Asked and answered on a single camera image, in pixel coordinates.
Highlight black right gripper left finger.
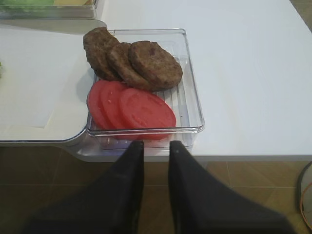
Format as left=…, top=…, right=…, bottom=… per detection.
left=22, top=141, right=144, bottom=234

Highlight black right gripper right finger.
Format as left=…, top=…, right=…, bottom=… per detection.
left=168, top=141, right=295, bottom=234

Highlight yellow cheese slices in container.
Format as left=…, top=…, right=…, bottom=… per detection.
left=54, top=0, right=94, bottom=6

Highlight clear lettuce cheese container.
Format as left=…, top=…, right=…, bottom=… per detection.
left=0, top=0, right=99, bottom=19

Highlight green lettuce leaves in container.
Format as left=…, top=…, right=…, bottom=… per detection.
left=0, top=0, right=54, bottom=10

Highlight left red tomato slice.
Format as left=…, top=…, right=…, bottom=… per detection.
left=87, top=80, right=111, bottom=130

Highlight red tomato slice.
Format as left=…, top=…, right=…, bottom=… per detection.
left=119, top=88, right=176, bottom=129
left=87, top=80, right=111, bottom=130
left=100, top=81, right=128, bottom=129

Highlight right red tomato slice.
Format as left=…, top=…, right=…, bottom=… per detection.
left=119, top=88, right=176, bottom=129

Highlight middle red tomato slice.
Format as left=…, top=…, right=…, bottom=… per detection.
left=100, top=81, right=128, bottom=129

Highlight clear patty tomato container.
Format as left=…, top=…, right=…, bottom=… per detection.
left=75, top=29, right=204, bottom=162

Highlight right brown meat patty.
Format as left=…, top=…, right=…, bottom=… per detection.
left=128, top=40, right=183, bottom=89

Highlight brown meat patty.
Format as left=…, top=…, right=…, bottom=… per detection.
left=106, top=42, right=157, bottom=92
left=128, top=40, right=183, bottom=89
left=83, top=27, right=122, bottom=81

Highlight white paper sheet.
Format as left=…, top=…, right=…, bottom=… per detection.
left=0, top=24, right=86, bottom=128

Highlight middle brown meat patty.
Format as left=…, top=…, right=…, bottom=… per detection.
left=106, top=42, right=157, bottom=92

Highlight left brown meat patty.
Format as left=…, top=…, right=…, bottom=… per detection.
left=83, top=27, right=122, bottom=81

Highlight round base with orange cable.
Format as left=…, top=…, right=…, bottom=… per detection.
left=295, top=162, right=312, bottom=233

